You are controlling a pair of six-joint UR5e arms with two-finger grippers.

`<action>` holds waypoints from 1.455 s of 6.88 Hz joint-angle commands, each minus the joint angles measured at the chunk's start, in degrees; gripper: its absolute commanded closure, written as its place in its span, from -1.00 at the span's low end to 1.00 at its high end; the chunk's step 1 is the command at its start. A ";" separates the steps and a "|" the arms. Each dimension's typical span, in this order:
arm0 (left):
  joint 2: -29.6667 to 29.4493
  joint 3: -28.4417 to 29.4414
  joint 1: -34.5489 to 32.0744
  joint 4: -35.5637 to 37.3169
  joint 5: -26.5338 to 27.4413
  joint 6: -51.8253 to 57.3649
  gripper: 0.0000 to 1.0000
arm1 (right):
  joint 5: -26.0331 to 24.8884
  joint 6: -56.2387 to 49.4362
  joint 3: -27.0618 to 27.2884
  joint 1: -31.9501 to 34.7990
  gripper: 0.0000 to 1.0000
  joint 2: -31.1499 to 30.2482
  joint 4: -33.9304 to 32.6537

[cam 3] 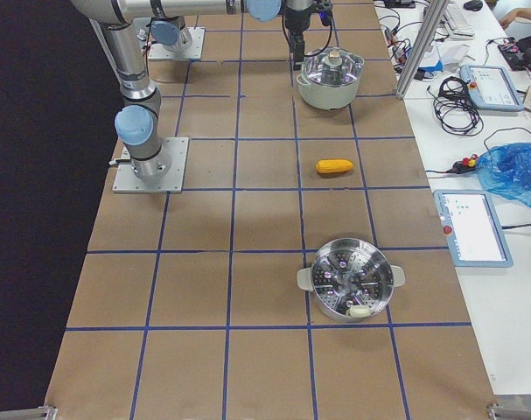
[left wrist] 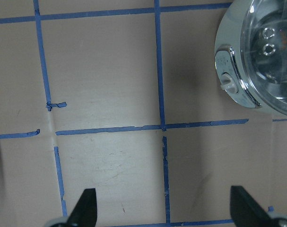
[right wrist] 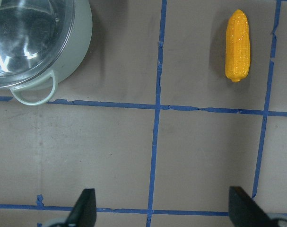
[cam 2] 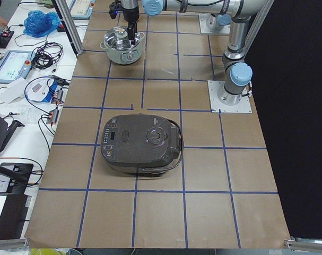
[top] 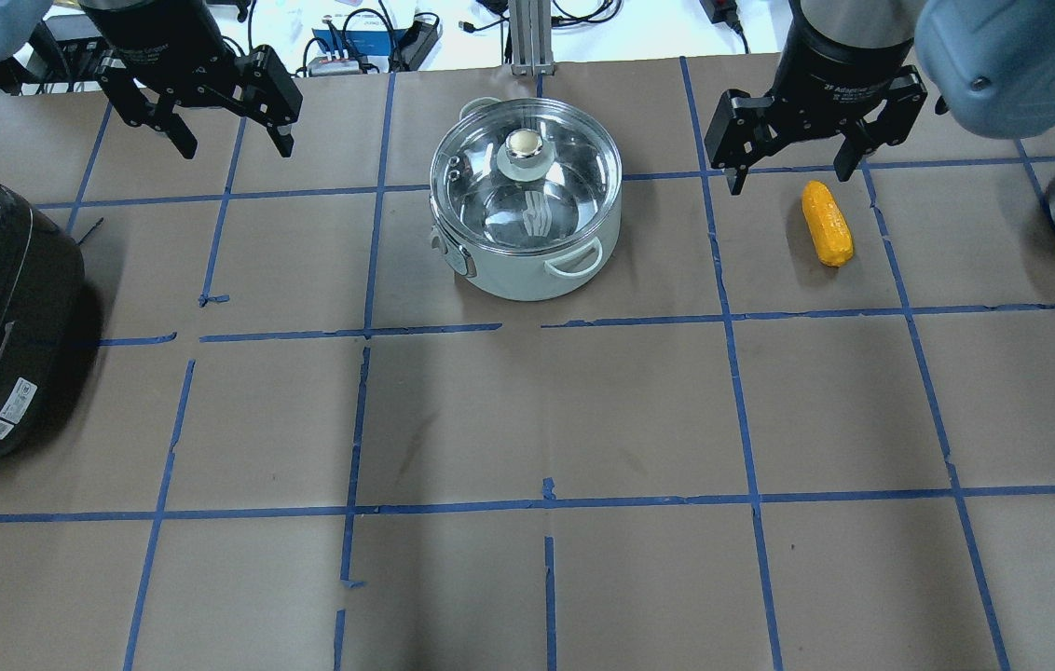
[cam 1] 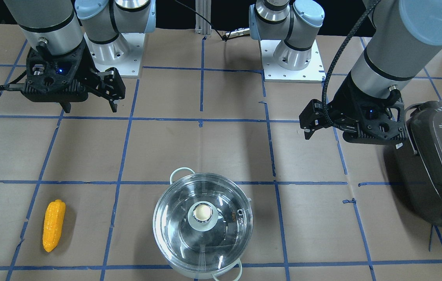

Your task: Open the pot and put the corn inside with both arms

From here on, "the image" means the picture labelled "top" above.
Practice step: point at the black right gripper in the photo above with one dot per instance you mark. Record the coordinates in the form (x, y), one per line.
(833, 58)

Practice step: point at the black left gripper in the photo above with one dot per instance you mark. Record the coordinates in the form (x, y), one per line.
(157, 42)

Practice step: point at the yellow corn cob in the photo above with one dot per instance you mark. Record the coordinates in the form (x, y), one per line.
(831, 235)

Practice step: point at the glass pot lid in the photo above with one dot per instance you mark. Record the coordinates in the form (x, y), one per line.
(524, 176)

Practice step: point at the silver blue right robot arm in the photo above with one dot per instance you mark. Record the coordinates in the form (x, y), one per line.
(992, 61)

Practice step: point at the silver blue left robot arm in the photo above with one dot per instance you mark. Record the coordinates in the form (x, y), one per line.
(19, 20)

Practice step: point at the white electric cooking pot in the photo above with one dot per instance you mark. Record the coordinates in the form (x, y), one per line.
(530, 278)

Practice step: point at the blue power strip box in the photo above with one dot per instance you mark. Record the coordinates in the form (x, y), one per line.
(366, 41)

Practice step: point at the aluminium frame post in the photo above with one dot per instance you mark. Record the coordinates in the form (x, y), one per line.
(530, 31)

